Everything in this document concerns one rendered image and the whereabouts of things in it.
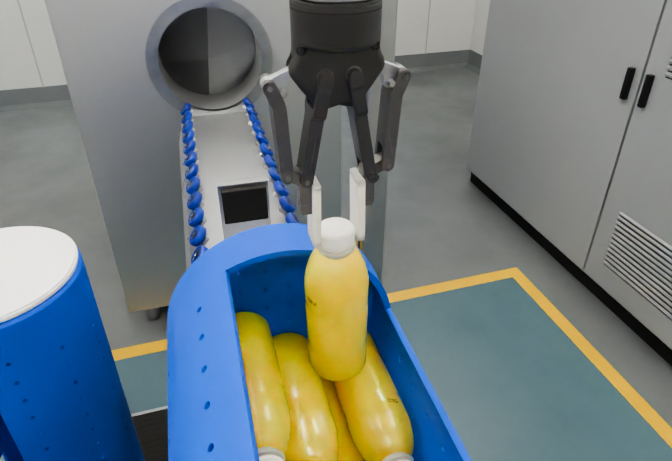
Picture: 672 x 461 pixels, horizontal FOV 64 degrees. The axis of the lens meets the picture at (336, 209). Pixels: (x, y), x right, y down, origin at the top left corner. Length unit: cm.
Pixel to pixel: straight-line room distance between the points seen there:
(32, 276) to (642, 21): 204
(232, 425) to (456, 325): 193
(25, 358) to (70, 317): 9
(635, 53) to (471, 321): 121
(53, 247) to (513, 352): 175
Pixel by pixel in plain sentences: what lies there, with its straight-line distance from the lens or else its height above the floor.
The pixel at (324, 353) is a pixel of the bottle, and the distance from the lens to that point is 63.
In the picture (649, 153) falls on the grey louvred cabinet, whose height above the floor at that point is 74.
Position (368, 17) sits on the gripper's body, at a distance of 44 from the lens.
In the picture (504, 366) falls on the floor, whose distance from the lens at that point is 223.
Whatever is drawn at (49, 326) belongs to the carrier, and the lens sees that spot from 99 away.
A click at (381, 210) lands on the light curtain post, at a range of 135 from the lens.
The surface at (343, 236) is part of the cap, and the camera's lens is 53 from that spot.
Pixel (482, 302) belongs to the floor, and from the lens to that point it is 248.
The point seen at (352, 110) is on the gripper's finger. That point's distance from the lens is 48.
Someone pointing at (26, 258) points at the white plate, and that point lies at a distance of 106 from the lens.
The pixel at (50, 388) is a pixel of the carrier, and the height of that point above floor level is 87.
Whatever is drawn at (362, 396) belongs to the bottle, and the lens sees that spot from 66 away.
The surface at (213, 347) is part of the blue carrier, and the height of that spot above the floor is 121.
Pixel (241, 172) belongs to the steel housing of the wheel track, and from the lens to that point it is 145.
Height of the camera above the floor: 159
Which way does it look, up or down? 32 degrees down
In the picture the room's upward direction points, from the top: straight up
